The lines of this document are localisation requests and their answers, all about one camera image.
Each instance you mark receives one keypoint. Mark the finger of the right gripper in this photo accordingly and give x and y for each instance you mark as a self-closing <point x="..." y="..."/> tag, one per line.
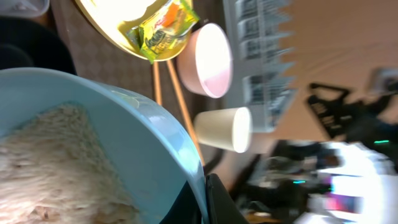
<point x="334" y="115"/>

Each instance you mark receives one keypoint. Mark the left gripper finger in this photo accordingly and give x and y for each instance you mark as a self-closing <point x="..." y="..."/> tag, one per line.
<point x="220" y="206"/>

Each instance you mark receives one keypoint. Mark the light blue bowl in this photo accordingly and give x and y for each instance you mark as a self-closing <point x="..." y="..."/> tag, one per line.
<point x="154" y="155"/>

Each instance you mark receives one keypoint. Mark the cream white cup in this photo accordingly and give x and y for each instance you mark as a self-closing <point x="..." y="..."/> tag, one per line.
<point x="228" y="129"/>

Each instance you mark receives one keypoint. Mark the wooden chopstick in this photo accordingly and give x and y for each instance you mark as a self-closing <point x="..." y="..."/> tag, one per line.
<point x="183" y="108"/>
<point x="157" y="85"/>

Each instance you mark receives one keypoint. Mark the pink bowl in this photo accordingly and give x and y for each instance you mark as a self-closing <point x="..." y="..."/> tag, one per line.
<point x="205" y="66"/>

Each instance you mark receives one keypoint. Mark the rice food waste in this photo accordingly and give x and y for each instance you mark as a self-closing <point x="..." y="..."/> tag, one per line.
<point x="54" y="170"/>

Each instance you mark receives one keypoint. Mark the green snack wrapper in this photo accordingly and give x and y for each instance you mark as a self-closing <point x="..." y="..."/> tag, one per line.
<point x="163" y="31"/>

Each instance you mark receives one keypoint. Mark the yellow plate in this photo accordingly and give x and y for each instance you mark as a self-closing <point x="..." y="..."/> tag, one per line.
<point x="113" y="18"/>

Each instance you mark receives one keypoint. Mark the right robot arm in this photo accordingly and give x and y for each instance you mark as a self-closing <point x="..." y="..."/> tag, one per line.
<point x="358" y="121"/>

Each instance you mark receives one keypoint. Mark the grey dishwasher rack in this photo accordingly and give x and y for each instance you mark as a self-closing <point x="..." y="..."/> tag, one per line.
<point x="252" y="27"/>

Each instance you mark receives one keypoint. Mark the black waste tray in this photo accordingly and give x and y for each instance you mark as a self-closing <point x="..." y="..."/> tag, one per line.
<point x="25" y="43"/>

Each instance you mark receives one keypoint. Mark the brown serving tray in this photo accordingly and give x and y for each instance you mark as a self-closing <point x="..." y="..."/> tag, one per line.
<point x="98" y="59"/>

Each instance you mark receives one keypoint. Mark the clear plastic bin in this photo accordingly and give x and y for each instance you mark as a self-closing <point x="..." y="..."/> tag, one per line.
<point x="24" y="8"/>

